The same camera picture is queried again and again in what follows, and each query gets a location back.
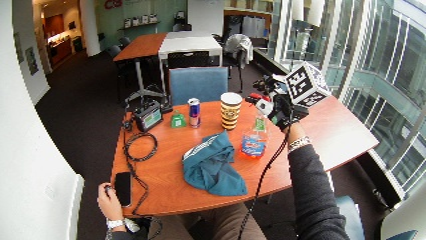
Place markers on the black smartphone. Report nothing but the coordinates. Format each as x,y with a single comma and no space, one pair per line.
122,188

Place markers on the white marker cube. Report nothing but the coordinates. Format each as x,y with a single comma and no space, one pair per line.
303,83

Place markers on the silver wristwatch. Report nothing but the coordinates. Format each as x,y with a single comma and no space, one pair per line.
116,223

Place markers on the yellow black striped cup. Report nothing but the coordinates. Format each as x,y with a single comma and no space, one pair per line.
230,111

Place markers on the chair with white garment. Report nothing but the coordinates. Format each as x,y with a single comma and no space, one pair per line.
238,46

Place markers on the blue upholstered chair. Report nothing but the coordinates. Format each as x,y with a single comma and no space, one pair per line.
198,85

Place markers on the clear bottle with orange drink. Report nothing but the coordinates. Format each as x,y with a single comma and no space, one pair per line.
253,143

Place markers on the blue silver drink can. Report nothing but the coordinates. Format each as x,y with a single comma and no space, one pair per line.
194,113

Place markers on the black mesh chair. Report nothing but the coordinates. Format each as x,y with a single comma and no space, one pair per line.
188,59

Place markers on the white table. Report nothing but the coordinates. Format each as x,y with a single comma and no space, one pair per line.
189,43

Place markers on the small green bottle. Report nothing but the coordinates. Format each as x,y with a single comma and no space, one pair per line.
178,120

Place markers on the small black monitor device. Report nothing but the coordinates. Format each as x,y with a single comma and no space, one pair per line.
148,117

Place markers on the teal crumpled cloth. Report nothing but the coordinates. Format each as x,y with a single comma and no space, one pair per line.
213,166

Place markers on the person's brown trousers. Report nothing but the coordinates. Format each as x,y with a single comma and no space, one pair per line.
221,223

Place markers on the orange wooden table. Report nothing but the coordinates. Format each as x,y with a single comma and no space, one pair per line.
141,46

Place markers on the dark office chair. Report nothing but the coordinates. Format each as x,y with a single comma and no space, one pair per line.
114,50

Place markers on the blue seat chair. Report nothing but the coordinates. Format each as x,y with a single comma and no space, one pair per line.
353,216

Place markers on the white chair back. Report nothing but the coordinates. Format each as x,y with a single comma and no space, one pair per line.
406,216

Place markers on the wall shelf with displays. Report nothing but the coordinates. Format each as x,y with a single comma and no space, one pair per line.
140,20

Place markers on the framed wall picture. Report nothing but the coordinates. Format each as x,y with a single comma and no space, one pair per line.
30,60

